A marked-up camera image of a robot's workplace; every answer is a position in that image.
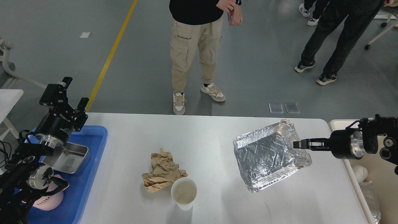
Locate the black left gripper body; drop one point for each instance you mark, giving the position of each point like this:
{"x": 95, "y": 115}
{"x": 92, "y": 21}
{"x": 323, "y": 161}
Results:
{"x": 55, "y": 129}

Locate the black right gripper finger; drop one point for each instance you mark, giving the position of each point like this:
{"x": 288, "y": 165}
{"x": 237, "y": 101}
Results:
{"x": 311, "y": 144}

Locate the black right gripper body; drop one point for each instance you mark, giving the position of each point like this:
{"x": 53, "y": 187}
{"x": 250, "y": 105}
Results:
{"x": 346, "y": 144}

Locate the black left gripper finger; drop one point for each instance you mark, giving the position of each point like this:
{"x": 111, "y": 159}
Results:
{"x": 55, "y": 98}
{"x": 80, "y": 116}

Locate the square steel tray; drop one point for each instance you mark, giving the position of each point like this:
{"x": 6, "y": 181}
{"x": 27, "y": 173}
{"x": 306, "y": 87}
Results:
{"x": 69, "y": 159}

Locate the aluminium foil tray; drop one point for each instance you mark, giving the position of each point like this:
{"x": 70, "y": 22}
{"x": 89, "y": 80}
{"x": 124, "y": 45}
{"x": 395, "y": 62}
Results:
{"x": 266, "y": 156}

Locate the pink ribbed mug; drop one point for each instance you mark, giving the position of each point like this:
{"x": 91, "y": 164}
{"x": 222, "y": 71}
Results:
{"x": 50, "y": 202}

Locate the brown paper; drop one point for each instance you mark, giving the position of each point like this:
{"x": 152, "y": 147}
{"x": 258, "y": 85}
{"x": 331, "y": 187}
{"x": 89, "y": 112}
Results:
{"x": 164, "y": 172}

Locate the white paper cup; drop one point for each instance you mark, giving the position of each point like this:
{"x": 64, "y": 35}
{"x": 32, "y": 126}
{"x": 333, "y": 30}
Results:
{"x": 184, "y": 192}

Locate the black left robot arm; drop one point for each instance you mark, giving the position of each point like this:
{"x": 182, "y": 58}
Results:
{"x": 26, "y": 179}

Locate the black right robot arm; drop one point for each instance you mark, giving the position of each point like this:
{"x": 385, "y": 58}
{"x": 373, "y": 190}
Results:
{"x": 366, "y": 135}

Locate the blue plastic tray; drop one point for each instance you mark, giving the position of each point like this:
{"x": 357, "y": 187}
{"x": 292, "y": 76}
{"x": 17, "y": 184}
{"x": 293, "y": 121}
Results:
{"x": 76, "y": 195}

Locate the white side table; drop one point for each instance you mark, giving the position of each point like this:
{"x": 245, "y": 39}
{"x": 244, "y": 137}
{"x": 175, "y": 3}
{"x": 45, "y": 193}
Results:
{"x": 8, "y": 99}

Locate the beige plastic bin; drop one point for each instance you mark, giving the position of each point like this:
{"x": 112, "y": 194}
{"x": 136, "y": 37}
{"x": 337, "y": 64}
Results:
{"x": 385, "y": 182}

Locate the grey chair base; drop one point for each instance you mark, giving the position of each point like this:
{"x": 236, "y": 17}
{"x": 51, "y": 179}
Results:
{"x": 10, "y": 68}

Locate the clear plastic bottle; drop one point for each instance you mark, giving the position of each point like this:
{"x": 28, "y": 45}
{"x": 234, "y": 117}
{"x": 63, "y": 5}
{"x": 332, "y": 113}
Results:
{"x": 370, "y": 196}

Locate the person in beige trousers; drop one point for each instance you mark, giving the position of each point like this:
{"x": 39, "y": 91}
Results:
{"x": 196, "y": 29}

